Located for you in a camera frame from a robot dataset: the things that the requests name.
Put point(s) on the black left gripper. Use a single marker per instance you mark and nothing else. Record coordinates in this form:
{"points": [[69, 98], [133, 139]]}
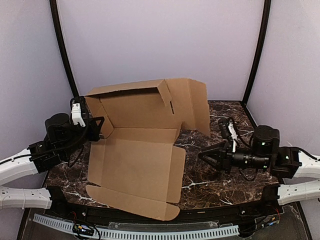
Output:
{"points": [[90, 128]]}

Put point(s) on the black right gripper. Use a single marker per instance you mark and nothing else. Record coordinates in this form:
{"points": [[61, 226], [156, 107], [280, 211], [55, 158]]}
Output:
{"points": [[225, 156]]}

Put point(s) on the brown cardboard box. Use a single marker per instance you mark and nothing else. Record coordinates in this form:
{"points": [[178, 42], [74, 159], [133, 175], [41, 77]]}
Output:
{"points": [[136, 166]]}

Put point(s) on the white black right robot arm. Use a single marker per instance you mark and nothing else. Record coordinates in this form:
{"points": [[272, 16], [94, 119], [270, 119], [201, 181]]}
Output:
{"points": [[291, 162]]}

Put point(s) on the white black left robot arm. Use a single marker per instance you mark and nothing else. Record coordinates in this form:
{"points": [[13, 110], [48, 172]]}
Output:
{"points": [[34, 159]]}

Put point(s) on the small green circuit board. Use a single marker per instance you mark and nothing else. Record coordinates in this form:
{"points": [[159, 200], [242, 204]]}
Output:
{"points": [[83, 229]]}

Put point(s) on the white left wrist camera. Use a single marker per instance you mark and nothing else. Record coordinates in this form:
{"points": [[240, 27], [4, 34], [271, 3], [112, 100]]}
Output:
{"points": [[78, 108]]}

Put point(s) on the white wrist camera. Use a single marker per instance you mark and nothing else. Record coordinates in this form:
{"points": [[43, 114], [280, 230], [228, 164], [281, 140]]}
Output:
{"points": [[228, 130], [78, 108]]}

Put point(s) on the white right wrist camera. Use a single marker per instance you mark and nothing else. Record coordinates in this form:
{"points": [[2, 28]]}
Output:
{"points": [[228, 130]]}

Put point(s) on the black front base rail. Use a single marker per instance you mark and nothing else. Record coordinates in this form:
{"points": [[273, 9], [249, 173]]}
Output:
{"points": [[247, 215]]}

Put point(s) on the grey slotted cable duct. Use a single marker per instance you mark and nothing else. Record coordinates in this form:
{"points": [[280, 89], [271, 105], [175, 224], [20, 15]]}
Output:
{"points": [[120, 231]]}

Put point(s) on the black left frame post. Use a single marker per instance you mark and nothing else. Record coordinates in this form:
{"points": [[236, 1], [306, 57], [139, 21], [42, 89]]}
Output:
{"points": [[62, 47]]}

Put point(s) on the black frame post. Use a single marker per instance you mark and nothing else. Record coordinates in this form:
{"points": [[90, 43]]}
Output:
{"points": [[258, 51], [62, 47]]}

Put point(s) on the black right frame post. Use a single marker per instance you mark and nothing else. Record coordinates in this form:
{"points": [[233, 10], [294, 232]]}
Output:
{"points": [[258, 51]]}

